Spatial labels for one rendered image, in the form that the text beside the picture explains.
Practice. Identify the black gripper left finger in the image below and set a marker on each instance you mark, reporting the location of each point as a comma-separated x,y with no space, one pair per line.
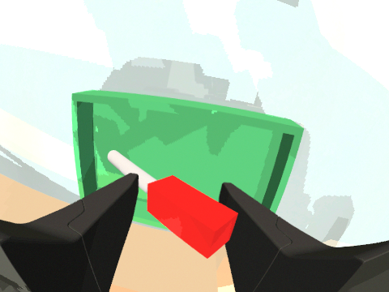
74,249

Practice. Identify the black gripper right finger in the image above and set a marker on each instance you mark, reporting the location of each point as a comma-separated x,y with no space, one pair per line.
267,254

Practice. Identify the tan wooden ramp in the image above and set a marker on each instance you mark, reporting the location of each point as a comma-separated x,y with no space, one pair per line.
151,260

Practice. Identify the green tray floor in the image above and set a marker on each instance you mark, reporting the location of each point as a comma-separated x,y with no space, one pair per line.
202,152

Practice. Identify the red-headed pin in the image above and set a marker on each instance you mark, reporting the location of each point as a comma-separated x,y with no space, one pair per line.
203,223

